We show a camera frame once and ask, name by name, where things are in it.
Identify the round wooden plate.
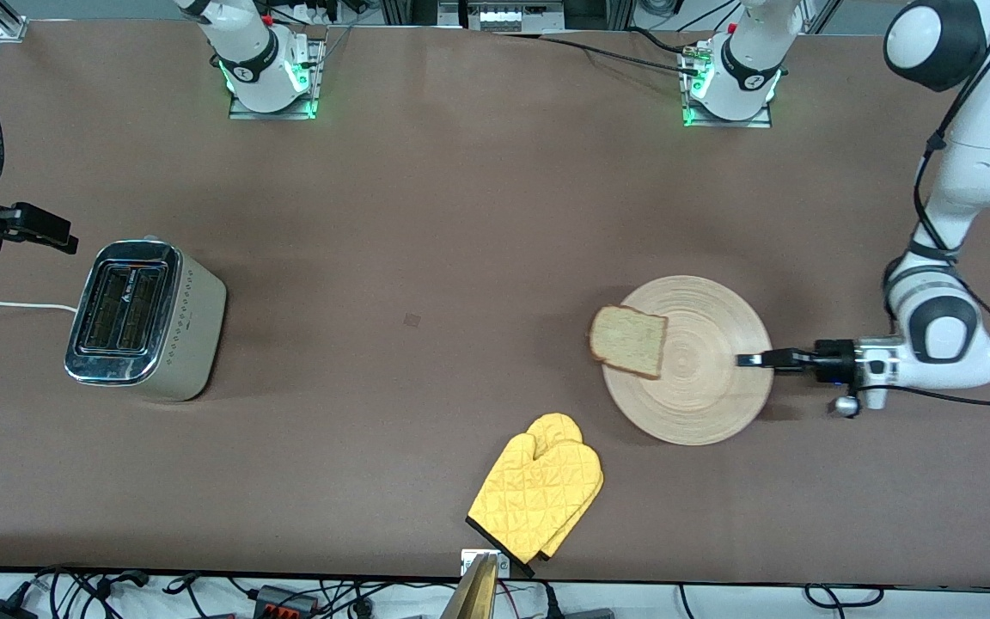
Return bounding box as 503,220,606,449
602,275,775,446

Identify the brown bread slice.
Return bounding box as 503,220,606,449
589,305,669,381

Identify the beige chrome two-slot toaster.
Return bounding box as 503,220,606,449
64,235,228,402

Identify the yellow quilted oven mitt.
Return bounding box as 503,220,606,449
466,432,605,579
526,413,605,561

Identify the brass coloured metal bar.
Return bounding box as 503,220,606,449
439,553,500,619

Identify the black red connector box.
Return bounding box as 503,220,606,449
253,585,321,618

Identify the white power strip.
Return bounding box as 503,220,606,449
465,3,566,33

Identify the white toaster power cord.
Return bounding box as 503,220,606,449
0,298,80,315

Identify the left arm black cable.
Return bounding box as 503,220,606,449
856,0,990,408

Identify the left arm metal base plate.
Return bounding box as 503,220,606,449
681,39,775,130

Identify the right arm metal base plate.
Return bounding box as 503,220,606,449
229,36,326,121

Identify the black cable on table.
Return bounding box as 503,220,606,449
495,31,706,77

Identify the white metal bracket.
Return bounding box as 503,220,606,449
460,549,511,578

